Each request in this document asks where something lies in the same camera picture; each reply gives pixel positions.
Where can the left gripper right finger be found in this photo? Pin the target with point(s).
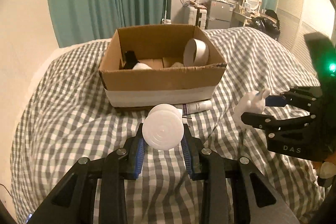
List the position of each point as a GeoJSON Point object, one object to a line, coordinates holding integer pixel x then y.
{"type": "Point", "coordinates": [238, 182]}

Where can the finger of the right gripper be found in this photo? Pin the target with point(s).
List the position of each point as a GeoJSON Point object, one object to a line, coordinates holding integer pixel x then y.
{"type": "Point", "coordinates": [270, 123]}
{"type": "Point", "coordinates": [301, 97]}

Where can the white purple cream tube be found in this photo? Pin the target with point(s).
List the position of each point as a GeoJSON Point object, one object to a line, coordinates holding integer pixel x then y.
{"type": "Point", "coordinates": [194, 107]}

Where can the white bottle inside box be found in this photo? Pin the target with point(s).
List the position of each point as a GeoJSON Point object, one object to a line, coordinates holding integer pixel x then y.
{"type": "Point", "coordinates": [141, 66]}

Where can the wooden vanity desk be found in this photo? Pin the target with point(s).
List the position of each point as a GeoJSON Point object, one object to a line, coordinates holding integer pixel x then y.
{"type": "Point", "coordinates": [242, 18]}

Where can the grey checkered bed cover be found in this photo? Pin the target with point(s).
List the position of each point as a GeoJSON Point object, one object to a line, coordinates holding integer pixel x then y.
{"type": "Point", "coordinates": [69, 116]}

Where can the light blue small packet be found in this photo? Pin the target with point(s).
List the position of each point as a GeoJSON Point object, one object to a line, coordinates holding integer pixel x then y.
{"type": "Point", "coordinates": [177, 65]}

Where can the white tape roll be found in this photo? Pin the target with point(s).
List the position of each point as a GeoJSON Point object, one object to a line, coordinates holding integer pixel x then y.
{"type": "Point", "coordinates": [196, 53]}

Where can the silver mini fridge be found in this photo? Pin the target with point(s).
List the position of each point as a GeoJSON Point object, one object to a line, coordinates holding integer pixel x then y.
{"type": "Point", "coordinates": [219, 14]}

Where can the white suitcase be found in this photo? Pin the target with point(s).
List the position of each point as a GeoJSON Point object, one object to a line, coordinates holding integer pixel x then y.
{"type": "Point", "coordinates": [195, 15]}

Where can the large clear water jug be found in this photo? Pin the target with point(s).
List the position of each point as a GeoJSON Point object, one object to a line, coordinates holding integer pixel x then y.
{"type": "Point", "coordinates": [165, 21]}

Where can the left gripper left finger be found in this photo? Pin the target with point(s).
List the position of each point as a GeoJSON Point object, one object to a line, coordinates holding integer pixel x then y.
{"type": "Point", "coordinates": [72, 200]}

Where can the open cardboard box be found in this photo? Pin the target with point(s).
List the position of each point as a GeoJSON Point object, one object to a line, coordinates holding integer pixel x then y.
{"type": "Point", "coordinates": [158, 46]}

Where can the white plastic bottle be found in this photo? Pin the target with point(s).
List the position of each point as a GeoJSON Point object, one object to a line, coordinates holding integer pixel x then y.
{"type": "Point", "coordinates": [163, 127]}

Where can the gloved right hand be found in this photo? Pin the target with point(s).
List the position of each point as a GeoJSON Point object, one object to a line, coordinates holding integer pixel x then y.
{"type": "Point", "coordinates": [325, 173]}

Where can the black garbage bag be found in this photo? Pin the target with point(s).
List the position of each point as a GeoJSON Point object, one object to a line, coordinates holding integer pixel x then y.
{"type": "Point", "coordinates": [266, 25]}

